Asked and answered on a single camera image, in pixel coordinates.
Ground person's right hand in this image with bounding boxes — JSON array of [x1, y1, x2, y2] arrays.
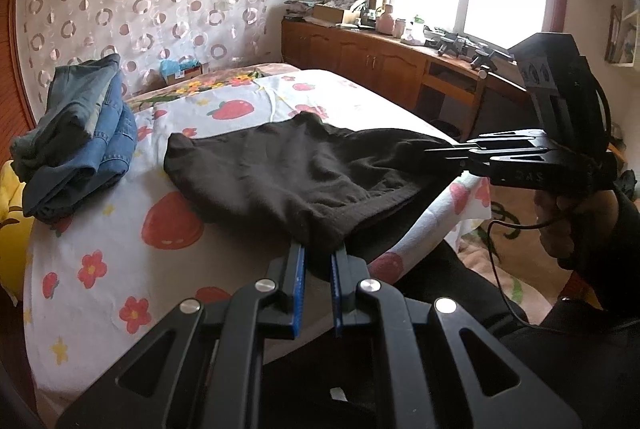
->
[[532, 189, 622, 272]]

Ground strawberry printed bed sheet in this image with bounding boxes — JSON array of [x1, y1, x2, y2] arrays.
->
[[22, 69, 493, 402]]

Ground floral blanket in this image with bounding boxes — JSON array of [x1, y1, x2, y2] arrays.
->
[[125, 63, 302, 110]]

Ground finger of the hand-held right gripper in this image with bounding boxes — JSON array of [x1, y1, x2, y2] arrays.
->
[[476, 128, 551, 144], [423, 139, 552, 176]]

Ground stack of books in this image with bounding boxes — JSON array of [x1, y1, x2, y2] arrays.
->
[[284, 0, 316, 20]]

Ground blue denim jeans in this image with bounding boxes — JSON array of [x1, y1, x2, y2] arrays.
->
[[22, 74, 139, 225]]

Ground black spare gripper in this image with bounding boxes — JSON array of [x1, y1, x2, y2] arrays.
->
[[425, 26, 477, 58], [470, 48, 514, 72]]

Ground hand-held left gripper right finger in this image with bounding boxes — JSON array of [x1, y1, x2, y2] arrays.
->
[[330, 248, 584, 429]]

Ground faded grey-blue jeans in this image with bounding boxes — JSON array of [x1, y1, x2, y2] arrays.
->
[[10, 54, 122, 177]]

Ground cream green patterned mat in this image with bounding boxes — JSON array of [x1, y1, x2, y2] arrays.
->
[[457, 204, 568, 326]]

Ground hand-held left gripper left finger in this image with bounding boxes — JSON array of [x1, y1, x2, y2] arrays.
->
[[55, 243, 307, 429]]

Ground wooden cabinet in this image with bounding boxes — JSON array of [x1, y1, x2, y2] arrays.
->
[[281, 18, 531, 130]]

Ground yellow plush toy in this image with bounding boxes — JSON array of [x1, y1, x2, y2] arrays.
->
[[0, 159, 37, 305]]

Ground flat cardboard box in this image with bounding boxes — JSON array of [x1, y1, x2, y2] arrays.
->
[[312, 4, 359, 25]]

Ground small cardboard box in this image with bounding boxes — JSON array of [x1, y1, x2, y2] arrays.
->
[[162, 63, 210, 86]]

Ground black cable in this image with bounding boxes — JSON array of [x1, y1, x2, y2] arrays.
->
[[487, 189, 563, 327]]

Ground person's right forearm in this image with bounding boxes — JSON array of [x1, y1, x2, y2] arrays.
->
[[540, 189, 640, 429]]

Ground framed picture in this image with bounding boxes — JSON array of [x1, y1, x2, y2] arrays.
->
[[605, 4, 624, 62]]

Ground wooden slatted wardrobe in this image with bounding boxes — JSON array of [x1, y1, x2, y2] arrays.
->
[[0, 0, 38, 170]]

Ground pink bottle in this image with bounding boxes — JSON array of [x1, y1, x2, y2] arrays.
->
[[376, 5, 396, 34]]

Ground black pants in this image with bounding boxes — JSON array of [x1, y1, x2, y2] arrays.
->
[[164, 113, 466, 260]]

